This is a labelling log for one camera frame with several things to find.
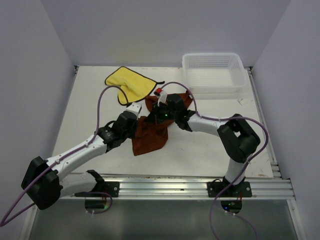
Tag white perforated plastic basket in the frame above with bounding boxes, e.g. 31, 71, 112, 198
182, 52, 249, 94

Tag aluminium right side rail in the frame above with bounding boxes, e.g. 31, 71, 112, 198
245, 67, 283, 179

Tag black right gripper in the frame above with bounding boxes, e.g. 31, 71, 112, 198
145, 101, 178, 126

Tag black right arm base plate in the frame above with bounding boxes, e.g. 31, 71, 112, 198
206, 181, 253, 198

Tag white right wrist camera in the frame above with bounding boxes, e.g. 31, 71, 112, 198
154, 87, 168, 105

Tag yellow microfiber towel black trim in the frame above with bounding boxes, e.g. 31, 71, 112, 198
104, 66, 165, 106

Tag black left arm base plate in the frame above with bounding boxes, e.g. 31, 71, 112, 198
74, 181, 120, 198

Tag brown microfiber towel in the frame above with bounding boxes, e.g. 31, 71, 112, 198
131, 90, 194, 157

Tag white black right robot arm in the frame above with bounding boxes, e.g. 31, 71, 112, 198
145, 94, 261, 197

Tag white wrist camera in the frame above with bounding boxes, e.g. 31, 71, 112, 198
154, 87, 168, 105
125, 102, 142, 118

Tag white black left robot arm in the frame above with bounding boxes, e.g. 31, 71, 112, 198
21, 106, 140, 210

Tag aluminium table edge rail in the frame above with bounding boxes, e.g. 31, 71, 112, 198
32, 176, 296, 201

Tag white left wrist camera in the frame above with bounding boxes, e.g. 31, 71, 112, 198
125, 102, 142, 118

